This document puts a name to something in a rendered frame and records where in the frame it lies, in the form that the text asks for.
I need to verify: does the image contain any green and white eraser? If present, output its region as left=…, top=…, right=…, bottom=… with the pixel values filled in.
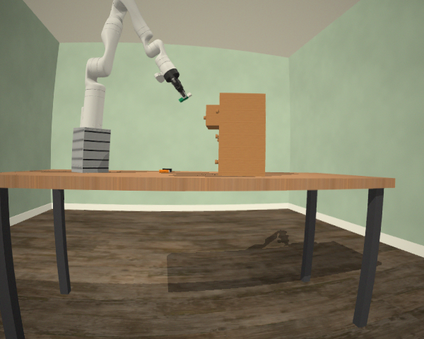
left=179, top=93, right=192, bottom=102

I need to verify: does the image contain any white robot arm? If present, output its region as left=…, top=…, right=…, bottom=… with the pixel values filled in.
left=80, top=0, right=176, bottom=129

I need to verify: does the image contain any brown wooden chest of drawers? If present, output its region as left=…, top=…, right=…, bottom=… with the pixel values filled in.
left=218, top=93, right=266, bottom=177

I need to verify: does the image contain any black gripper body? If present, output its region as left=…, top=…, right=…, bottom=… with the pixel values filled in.
left=164, top=69, right=179, bottom=83

